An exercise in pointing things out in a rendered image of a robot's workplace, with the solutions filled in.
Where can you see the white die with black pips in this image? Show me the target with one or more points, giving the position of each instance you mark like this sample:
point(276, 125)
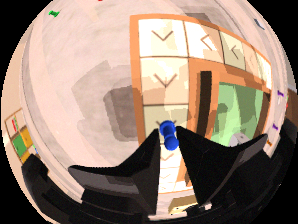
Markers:
point(238, 138)

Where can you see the dark grey flat bar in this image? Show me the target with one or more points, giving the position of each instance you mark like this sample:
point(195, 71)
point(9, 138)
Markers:
point(259, 24)

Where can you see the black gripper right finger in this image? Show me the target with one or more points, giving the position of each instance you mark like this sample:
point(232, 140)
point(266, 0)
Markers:
point(211, 164)

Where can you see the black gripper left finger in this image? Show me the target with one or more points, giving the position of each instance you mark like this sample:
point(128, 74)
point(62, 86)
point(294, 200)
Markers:
point(136, 177)

